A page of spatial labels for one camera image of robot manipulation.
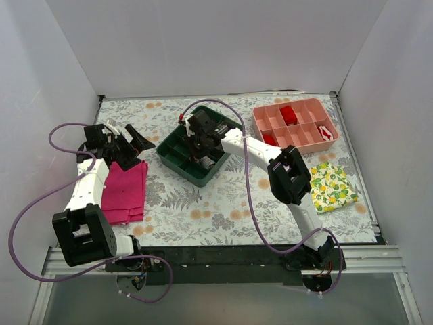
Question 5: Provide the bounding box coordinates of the grey striped boxer underwear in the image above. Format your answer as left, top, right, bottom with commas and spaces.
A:
200, 156, 216, 170

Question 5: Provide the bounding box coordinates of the green divided organizer tray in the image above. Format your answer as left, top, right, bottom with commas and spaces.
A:
156, 106, 242, 188

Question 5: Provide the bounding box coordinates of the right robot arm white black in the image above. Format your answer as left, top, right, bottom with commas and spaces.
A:
179, 110, 342, 269

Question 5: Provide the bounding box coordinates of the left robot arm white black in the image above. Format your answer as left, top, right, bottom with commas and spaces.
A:
52, 122, 155, 271

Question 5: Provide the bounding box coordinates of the pink folded cloth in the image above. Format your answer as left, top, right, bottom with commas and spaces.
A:
101, 161, 148, 225

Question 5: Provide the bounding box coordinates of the red rolled cloth lower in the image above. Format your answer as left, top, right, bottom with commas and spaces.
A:
263, 134, 278, 146

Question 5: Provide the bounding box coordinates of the red rolled cloth upper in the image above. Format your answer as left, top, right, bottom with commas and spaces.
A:
280, 105, 298, 125

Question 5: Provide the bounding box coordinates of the pink divided organizer tray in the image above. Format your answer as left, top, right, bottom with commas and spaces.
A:
251, 97, 341, 155

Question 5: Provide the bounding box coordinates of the red white rolled cloth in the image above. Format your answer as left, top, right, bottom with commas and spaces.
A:
317, 125, 334, 142

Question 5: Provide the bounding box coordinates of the lemon print folded cloth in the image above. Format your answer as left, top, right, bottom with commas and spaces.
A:
310, 162, 358, 214

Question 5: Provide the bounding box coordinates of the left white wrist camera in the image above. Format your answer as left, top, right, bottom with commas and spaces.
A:
104, 119, 122, 136

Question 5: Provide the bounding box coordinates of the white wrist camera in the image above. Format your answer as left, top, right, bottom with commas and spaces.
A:
104, 119, 122, 136
179, 114, 195, 137

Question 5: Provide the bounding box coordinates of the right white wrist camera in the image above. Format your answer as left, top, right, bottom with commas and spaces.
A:
179, 114, 195, 137

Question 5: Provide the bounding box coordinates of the black metal base rail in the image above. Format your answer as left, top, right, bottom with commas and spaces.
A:
105, 245, 346, 290

